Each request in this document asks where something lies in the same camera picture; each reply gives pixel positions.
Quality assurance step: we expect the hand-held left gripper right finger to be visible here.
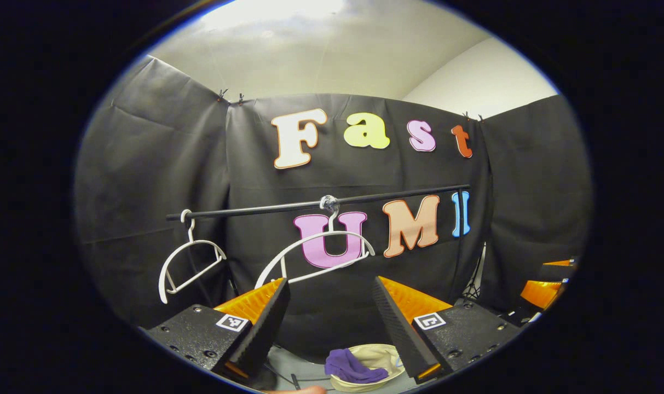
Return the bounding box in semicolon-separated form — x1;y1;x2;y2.
371;275;521;384

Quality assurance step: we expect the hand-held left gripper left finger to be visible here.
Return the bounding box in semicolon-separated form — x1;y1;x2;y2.
146;277;291;384

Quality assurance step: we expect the beige laundry hamper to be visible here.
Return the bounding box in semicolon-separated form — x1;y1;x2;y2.
325;344;406;393

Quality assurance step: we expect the purple shirt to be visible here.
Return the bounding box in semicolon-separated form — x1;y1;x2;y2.
325;348;390;384

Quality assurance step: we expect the white hanger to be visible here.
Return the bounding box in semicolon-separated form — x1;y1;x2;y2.
254;195;376;289
158;209;227;304

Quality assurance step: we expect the black clothes rack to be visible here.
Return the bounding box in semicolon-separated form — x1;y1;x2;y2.
166;184;471;299

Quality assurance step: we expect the black backdrop cloth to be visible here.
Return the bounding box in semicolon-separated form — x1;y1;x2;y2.
74;55;592;356

